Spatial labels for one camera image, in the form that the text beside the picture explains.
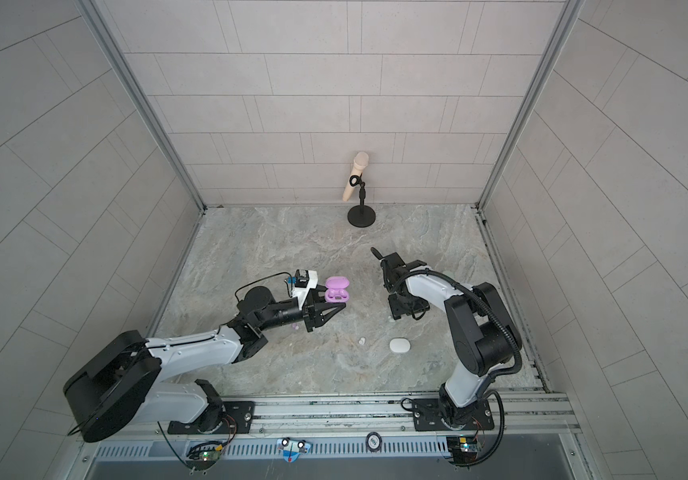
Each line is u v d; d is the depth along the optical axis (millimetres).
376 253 841
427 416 706
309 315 631
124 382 409
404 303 755
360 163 938
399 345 810
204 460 651
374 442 680
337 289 694
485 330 461
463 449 680
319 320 659
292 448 658
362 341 826
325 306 664
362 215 1126
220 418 655
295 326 666
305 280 617
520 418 725
